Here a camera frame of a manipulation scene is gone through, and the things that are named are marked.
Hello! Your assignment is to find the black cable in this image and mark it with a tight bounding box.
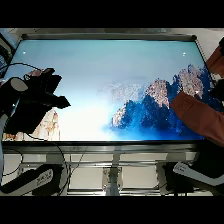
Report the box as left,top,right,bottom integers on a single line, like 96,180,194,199
0,61,43,78
25,132,72,196

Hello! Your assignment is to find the orange-brown garment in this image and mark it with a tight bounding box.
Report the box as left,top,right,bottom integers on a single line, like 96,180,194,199
206,37,224,77

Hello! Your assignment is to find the silver frame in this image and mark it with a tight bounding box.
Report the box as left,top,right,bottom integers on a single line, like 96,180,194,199
0,141,224,196

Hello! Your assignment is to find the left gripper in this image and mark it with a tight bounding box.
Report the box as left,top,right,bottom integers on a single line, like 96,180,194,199
34,91,72,110

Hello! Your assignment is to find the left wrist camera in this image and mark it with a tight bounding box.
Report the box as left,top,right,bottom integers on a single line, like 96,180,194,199
23,67,57,84

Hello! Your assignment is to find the black garment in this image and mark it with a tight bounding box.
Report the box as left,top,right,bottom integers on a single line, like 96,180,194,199
3,73,63,135

